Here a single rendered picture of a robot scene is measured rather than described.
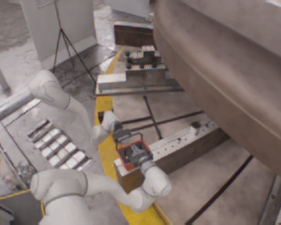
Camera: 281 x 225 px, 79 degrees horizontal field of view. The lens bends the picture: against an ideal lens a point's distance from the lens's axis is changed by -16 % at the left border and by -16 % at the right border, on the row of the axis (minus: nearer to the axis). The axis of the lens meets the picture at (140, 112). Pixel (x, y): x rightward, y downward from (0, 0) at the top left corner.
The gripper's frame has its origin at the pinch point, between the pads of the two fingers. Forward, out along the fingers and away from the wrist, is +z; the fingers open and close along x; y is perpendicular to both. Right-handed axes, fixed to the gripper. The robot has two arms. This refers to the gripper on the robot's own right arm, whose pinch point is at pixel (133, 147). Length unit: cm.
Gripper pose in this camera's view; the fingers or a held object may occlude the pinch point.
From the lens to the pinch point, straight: 125.8
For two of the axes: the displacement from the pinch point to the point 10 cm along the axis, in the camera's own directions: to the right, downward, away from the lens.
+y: -1.0, -8.1, -5.8
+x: -8.8, 3.5, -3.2
